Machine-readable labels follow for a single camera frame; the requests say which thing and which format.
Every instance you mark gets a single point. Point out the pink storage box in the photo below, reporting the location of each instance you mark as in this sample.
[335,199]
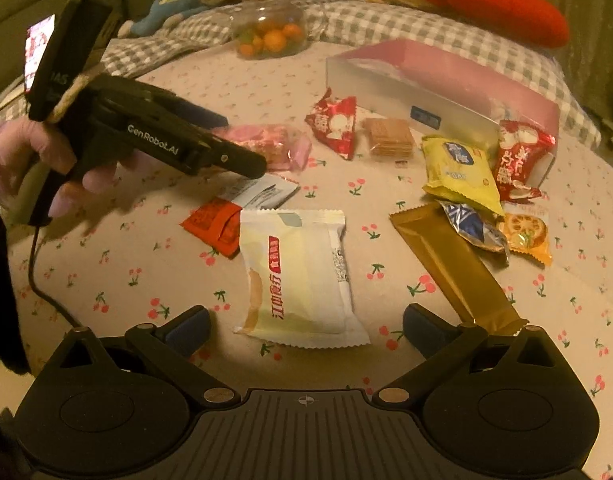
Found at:
[436,75]

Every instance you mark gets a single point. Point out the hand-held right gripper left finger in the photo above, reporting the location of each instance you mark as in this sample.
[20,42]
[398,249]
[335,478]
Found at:
[189,329]

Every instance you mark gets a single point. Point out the green headboard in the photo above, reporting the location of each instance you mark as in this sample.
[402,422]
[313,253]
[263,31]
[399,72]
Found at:
[16,5]

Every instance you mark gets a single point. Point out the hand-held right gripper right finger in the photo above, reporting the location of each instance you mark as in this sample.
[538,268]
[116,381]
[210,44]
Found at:
[424,330]

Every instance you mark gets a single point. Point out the orange lotus cracker packet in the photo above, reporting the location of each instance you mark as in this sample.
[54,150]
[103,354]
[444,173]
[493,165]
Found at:
[528,235]

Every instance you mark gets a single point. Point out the brown twine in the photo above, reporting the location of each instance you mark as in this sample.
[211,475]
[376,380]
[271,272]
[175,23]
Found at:
[74,92]

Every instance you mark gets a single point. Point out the pink snack packet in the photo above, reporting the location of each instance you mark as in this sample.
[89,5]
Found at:
[281,145]

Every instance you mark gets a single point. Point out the yellow snack packet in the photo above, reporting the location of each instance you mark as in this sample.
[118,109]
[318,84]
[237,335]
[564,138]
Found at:
[459,170]

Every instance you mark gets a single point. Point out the gold bar packet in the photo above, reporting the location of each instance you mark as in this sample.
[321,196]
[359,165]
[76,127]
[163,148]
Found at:
[446,260]

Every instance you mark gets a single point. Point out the large red snack packet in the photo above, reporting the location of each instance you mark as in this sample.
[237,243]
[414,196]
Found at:
[518,160]

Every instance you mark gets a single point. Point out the blue plush toy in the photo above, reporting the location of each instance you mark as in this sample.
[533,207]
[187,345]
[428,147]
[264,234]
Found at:
[171,5]

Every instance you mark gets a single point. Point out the person's left hand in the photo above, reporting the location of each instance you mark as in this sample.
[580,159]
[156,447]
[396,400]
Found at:
[11,155]

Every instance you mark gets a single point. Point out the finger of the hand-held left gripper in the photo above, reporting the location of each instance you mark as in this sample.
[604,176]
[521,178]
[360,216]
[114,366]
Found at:
[211,117]
[241,160]

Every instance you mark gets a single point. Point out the red cushion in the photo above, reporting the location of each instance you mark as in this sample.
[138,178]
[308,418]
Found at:
[486,0]

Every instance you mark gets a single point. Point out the grey checked pillow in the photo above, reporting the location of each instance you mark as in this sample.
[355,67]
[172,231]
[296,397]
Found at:
[366,25]
[196,30]

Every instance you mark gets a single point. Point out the lit phone screen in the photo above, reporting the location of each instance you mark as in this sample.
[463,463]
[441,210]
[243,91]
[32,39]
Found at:
[39,55]

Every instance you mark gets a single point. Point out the red triangular snack packet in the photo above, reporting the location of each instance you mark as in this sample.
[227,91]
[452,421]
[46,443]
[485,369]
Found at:
[334,125]

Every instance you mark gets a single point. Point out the white sachet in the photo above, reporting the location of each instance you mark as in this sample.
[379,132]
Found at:
[266,192]

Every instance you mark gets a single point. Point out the cherry print bed sheet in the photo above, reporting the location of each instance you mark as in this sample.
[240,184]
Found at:
[136,240]

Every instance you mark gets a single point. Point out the white bread packet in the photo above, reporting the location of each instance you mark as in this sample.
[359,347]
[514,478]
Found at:
[296,280]

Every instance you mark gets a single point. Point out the clear cracker packet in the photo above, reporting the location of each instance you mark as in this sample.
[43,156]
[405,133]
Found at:
[389,137]

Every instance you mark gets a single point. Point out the clear jar of kumquats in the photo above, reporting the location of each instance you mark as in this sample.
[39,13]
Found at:
[269,35]

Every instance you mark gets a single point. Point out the blue silver candy packet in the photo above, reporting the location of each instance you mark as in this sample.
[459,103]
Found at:
[471,225]

